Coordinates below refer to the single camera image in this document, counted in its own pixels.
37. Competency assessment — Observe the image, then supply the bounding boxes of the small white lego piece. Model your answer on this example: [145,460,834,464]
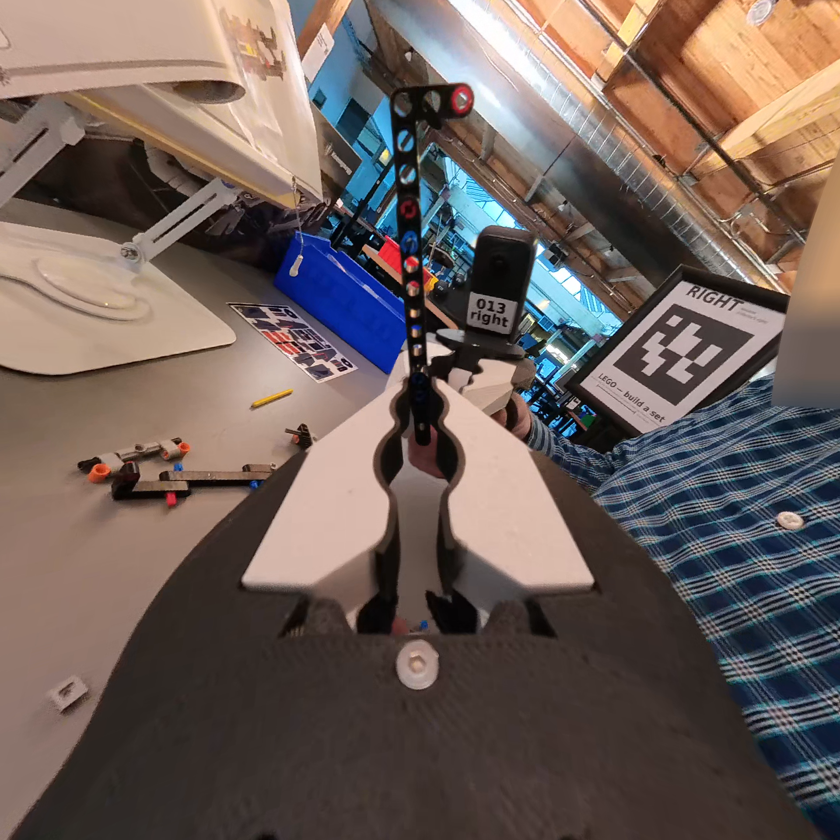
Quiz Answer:
[49,675,90,714]

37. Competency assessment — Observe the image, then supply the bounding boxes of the black lego beam assembly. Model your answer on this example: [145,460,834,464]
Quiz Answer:
[390,84,475,442]

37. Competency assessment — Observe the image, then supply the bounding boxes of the person's plaid shirt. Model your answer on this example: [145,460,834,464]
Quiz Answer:
[591,420,840,840]

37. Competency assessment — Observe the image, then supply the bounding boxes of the white book stand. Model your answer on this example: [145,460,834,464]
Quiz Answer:
[0,92,329,377]

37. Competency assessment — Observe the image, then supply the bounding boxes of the framed marker sign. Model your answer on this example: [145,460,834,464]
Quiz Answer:
[566,264,791,439]

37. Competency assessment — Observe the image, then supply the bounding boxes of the grey lego assembly orange pins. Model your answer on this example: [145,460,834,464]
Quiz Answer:
[77,437,193,485]

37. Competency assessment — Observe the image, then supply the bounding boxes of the person's right forearm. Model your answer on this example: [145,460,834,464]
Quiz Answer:
[527,374,840,503]

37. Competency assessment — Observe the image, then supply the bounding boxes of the black lego frame assembly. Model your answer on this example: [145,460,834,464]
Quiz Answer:
[110,461,277,508]

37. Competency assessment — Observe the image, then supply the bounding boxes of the silver ventilation duct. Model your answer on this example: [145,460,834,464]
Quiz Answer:
[367,0,795,293]

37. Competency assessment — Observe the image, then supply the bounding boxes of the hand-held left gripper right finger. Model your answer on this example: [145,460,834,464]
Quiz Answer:
[433,381,596,631]

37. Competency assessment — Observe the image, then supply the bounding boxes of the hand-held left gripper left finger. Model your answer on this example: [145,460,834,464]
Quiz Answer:
[241,382,403,634]

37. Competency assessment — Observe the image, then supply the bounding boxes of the lego sticker sheet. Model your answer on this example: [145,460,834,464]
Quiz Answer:
[227,302,358,387]

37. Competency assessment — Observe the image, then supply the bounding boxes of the person's right hand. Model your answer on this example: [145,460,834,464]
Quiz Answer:
[407,392,534,480]

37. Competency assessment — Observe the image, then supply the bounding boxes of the lego instruction booklet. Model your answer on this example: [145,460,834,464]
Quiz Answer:
[0,0,313,165]

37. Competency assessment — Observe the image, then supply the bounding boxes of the blue storage bin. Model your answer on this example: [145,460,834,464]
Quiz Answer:
[273,231,406,374]

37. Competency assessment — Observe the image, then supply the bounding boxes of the white hanging sign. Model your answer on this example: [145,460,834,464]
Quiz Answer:
[303,23,340,85]

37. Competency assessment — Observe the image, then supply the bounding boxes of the white hanging cord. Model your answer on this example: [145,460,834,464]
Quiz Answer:
[289,176,307,277]

